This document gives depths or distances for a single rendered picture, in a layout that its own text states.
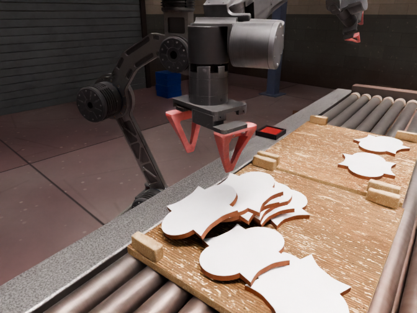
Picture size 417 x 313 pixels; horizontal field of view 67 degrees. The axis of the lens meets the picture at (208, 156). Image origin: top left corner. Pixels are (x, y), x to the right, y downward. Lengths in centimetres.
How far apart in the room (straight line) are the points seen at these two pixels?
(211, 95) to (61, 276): 36
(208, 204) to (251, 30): 29
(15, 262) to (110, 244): 160
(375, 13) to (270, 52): 568
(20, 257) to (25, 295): 164
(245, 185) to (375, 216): 26
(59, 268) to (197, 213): 24
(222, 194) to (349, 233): 23
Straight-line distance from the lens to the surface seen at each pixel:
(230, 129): 42
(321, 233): 61
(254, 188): 60
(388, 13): 602
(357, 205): 71
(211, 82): 45
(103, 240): 62
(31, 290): 57
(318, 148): 96
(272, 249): 52
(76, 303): 53
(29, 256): 219
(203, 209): 55
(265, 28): 42
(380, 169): 87
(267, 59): 42
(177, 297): 51
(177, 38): 133
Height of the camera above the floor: 129
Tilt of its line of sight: 24 degrees down
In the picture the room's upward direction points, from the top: straight up
